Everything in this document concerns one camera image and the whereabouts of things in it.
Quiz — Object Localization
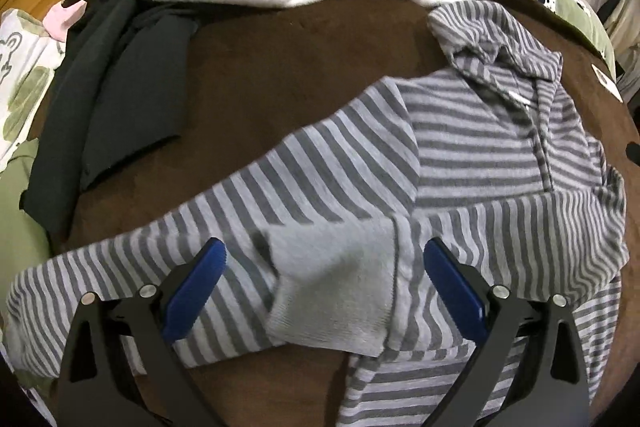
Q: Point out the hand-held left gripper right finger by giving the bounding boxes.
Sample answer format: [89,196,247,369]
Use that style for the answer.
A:
[422,237,593,427]

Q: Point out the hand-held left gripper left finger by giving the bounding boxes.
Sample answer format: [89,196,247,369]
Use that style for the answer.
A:
[55,237,228,427]

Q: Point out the grey striped shirt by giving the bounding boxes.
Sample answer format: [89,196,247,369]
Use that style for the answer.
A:
[0,0,631,427]

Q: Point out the green bed sheet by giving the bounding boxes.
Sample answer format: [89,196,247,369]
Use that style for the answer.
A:
[0,142,56,408]

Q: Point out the black garment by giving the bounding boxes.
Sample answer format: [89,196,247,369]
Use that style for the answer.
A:
[20,0,261,253]

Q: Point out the brown blanket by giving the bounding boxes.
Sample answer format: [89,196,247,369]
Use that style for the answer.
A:
[30,0,640,427]

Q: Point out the white card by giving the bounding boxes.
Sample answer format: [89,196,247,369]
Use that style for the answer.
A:
[590,63,625,104]

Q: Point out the white bear-print blanket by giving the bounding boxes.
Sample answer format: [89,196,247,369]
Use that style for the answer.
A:
[0,7,66,168]

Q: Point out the pink cloth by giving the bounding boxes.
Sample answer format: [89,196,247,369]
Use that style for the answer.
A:
[42,0,88,42]

